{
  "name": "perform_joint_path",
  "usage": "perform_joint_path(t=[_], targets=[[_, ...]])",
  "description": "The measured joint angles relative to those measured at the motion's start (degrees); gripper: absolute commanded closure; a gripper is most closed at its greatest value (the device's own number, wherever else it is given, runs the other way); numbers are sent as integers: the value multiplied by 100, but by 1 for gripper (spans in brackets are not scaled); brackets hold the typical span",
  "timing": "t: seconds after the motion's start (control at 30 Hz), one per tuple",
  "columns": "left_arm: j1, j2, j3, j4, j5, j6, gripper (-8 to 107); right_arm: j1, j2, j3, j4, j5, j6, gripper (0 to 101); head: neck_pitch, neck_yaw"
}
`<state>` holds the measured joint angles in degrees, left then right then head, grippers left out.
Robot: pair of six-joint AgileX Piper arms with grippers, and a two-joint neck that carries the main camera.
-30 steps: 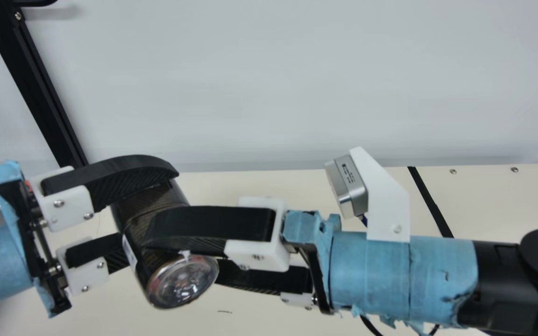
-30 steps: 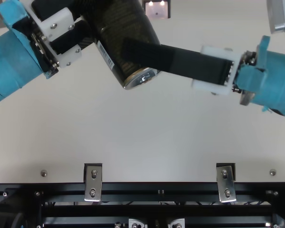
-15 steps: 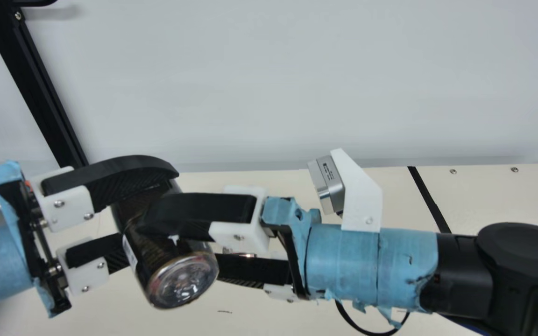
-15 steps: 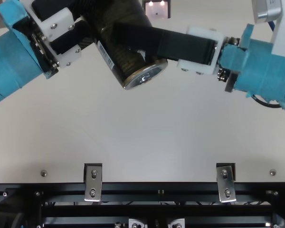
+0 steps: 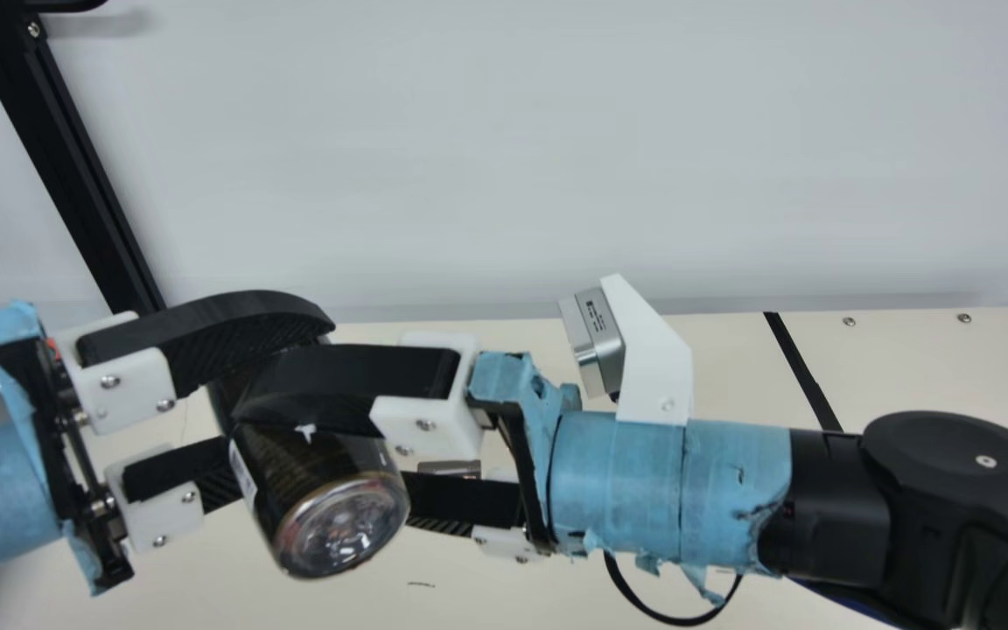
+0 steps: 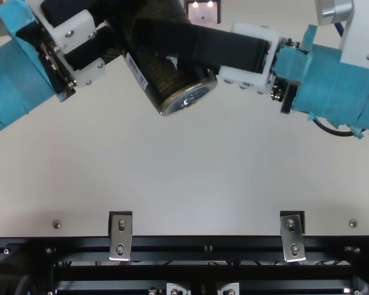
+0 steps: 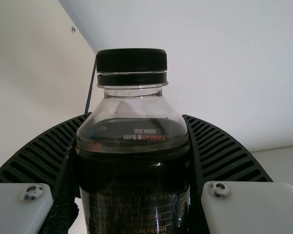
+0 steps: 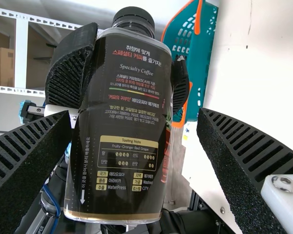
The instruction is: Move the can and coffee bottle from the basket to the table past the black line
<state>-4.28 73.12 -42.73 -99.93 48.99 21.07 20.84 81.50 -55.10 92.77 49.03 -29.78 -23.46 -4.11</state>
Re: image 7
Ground black strip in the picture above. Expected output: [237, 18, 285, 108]
[84, 58, 98, 115]

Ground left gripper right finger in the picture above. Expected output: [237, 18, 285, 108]
[182, 114, 293, 234]

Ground dark coffee bottle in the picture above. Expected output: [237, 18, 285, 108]
[73, 48, 193, 234]

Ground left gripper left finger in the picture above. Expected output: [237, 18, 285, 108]
[0, 112, 92, 234]

